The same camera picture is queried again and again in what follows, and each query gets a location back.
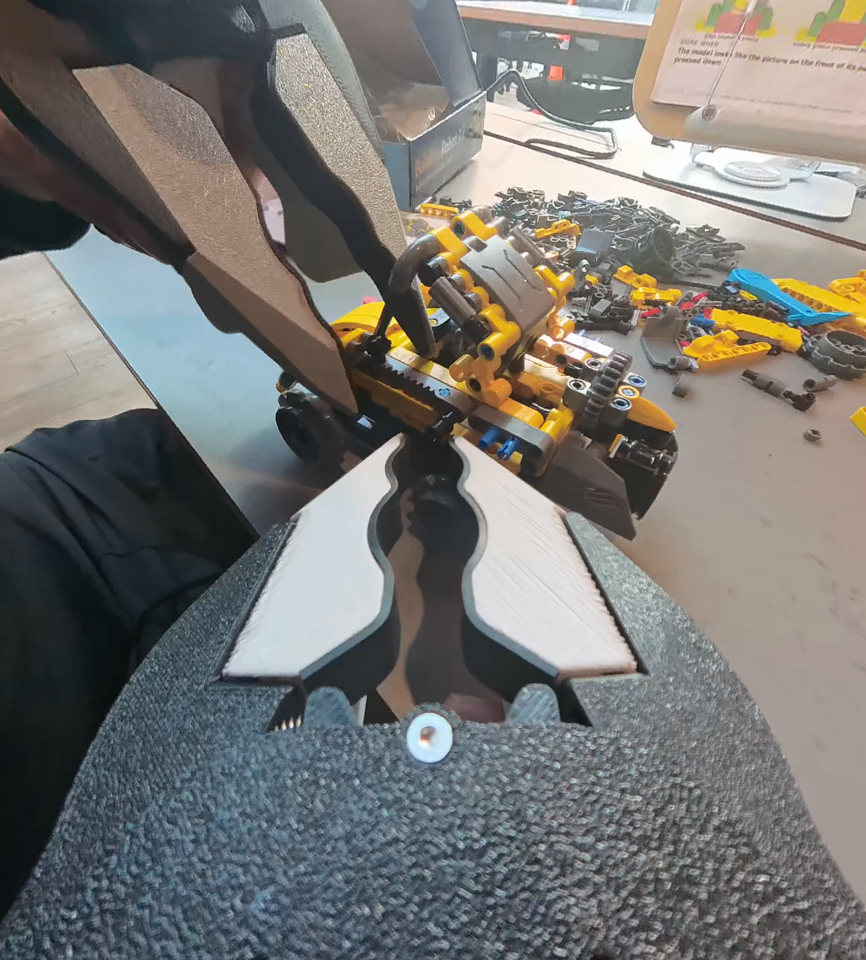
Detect cluttered background table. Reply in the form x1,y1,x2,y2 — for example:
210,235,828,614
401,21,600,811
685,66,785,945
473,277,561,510
455,0,657,78

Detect dark grey gear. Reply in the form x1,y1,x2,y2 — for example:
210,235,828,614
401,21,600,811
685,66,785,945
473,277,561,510
585,351,634,434

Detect person's left forearm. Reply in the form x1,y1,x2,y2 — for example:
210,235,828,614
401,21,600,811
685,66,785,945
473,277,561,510
0,176,94,276

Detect yellow toy brick vehicle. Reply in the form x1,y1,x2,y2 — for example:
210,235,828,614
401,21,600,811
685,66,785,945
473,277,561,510
274,208,682,543

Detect black tyre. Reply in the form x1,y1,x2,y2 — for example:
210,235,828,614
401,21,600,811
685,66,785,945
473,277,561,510
637,223,679,265

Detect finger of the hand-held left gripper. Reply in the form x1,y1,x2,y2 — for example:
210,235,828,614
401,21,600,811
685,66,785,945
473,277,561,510
271,28,410,286
73,62,361,416

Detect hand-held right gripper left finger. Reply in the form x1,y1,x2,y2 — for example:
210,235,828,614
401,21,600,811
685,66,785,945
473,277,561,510
220,432,406,732

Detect white sign base plate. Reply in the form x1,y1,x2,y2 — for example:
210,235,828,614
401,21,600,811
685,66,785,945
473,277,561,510
641,141,859,222

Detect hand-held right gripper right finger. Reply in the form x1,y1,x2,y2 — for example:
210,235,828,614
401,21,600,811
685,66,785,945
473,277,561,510
451,435,641,727

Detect pile of loose brick pieces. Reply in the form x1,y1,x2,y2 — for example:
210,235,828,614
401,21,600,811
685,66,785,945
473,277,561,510
412,186,866,471

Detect dark blue kit box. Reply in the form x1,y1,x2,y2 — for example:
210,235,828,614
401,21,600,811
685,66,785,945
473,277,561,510
322,0,490,213

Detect instruction sign board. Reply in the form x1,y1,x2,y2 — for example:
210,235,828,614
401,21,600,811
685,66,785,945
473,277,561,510
632,0,866,179

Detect person's left hand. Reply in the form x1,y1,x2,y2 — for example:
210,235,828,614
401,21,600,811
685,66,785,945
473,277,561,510
0,37,175,264

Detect grey toothed rack piece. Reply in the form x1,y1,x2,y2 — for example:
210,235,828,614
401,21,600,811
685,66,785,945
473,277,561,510
356,354,481,423

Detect dark grey toothed wheel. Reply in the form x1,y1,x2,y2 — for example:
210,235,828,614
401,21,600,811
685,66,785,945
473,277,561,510
802,328,866,381

